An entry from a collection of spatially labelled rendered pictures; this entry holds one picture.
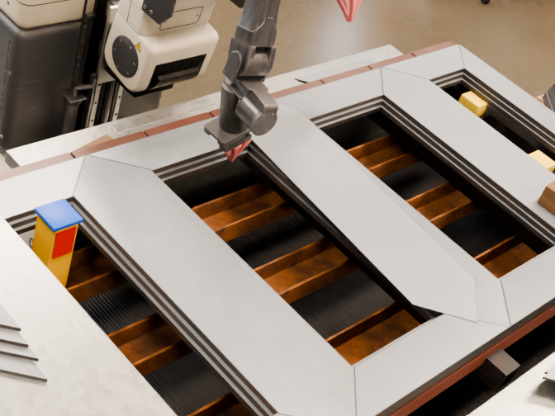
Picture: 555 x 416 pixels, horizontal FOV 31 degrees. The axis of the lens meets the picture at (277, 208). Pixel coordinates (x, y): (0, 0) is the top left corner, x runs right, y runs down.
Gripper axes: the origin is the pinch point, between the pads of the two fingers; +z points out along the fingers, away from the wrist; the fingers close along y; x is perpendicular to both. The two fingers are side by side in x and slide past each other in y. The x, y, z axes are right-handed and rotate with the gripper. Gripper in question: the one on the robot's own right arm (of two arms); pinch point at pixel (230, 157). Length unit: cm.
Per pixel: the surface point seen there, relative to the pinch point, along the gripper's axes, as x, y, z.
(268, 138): 1.7, 12.0, 3.0
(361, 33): 119, 187, 130
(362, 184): -18.8, 20.7, 5.5
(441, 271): -44.9, 16.0, 4.9
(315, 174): -11.9, 13.3, 3.6
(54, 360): -40, -65, -35
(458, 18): 112, 251, 145
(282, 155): -4.1, 10.8, 2.8
